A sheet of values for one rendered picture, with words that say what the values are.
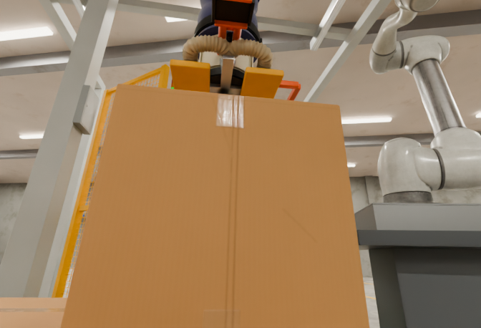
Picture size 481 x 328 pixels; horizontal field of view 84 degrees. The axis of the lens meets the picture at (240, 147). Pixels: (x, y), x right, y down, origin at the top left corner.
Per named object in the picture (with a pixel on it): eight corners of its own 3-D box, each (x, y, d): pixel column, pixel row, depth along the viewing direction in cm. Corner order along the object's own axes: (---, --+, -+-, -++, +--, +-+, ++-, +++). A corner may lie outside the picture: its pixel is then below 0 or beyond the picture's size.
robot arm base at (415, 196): (416, 216, 107) (413, 203, 109) (453, 208, 86) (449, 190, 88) (369, 215, 108) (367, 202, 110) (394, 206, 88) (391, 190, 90)
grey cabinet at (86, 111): (84, 134, 194) (93, 99, 206) (91, 134, 195) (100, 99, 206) (71, 122, 176) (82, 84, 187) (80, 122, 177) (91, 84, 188)
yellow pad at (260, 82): (232, 129, 98) (233, 117, 100) (259, 132, 99) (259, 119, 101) (245, 71, 67) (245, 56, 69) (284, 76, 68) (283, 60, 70)
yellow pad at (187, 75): (180, 126, 96) (182, 114, 98) (208, 128, 97) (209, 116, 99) (168, 64, 65) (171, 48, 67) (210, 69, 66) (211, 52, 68)
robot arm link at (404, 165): (379, 200, 107) (371, 150, 115) (431, 199, 101) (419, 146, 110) (385, 191, 93) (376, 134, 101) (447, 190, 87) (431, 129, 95)
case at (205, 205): (146, 298, 85) (162, 177, 100) (268, 298, 90) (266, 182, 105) (46, 379, 30) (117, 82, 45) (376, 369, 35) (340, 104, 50)
